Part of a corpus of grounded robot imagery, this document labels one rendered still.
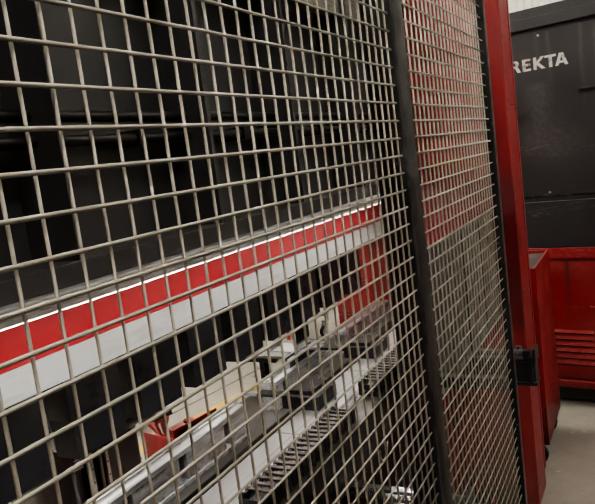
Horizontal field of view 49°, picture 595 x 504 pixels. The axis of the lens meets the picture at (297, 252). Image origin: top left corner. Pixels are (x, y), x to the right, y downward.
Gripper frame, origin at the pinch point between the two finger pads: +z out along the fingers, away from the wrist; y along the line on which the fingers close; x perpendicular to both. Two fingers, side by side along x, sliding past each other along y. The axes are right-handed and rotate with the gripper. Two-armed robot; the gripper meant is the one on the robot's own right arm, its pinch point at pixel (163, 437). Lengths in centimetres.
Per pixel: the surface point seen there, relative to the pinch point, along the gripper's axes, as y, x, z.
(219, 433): 49, -18, -4
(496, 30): 107, 131, -103
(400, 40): 148, -46, -65
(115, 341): 65, -50, -37
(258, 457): 76, -31, -1
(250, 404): 29.4, 14.8, -2.2
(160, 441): 3.8, -4.4, -0.1
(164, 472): 53, -41, -3
